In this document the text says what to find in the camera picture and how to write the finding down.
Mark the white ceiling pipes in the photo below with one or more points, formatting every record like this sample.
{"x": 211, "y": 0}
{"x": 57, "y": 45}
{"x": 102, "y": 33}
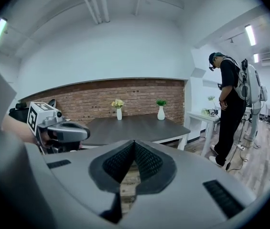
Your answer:
{"x": 96, "y": 3}

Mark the white vase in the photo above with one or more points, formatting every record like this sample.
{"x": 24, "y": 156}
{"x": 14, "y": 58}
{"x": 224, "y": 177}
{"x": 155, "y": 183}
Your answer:
{"x": 119, "y": 114}
{"x": 161, "y": 114}

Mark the ceiling tube light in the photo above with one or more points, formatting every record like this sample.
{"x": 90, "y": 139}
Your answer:
{"x": 250, "y": 35}
{"x": 256, "y": 58}
{"x": 0, "y": 32}

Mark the person's left forearm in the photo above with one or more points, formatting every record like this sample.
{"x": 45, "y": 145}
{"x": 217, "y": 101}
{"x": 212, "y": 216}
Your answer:
{"x": 17, "y": 130}

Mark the white backpack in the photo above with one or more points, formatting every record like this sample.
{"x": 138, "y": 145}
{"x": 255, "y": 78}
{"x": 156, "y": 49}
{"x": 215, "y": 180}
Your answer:
{"x": 250, "y": 85}

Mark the white table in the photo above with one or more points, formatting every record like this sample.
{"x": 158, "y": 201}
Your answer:
{"x": 206, "y": 118}

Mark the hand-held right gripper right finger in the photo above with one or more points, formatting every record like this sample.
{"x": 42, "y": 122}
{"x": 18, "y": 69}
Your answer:
{"x": 158, "y": 173}

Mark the white stand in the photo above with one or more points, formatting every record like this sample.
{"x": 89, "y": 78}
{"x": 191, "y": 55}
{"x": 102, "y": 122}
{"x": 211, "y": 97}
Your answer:
{"x": 254, "y": 123}

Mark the white flowers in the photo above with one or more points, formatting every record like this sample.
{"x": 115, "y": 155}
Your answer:
{"x": 211, "y": 99}

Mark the black office chair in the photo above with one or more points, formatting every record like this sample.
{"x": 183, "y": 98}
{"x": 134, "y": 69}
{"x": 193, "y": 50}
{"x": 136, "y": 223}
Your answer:
{"x": 18, "y": 112}

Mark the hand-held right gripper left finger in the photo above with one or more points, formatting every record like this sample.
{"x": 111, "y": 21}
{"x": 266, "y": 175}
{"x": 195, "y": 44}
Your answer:
{"x": 106, "y": 175}

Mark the dark wooden table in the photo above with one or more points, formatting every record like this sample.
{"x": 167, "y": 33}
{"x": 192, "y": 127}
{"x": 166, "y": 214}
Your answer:
{"x": 134, "y": 128}

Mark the yellow flowers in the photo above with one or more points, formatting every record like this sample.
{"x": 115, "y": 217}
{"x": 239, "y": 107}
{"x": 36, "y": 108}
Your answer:
{"x": 118, "y": 103}

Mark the white power strip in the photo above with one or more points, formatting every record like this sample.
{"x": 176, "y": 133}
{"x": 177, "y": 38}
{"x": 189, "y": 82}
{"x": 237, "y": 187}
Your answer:
{"x": 240, "y": 147}

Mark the green flowers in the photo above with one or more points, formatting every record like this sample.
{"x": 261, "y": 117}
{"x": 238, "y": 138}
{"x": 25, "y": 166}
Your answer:
{"x": 161, "y": 102}

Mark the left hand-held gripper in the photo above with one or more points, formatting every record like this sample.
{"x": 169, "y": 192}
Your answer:
{"x": 53, "y": 123}

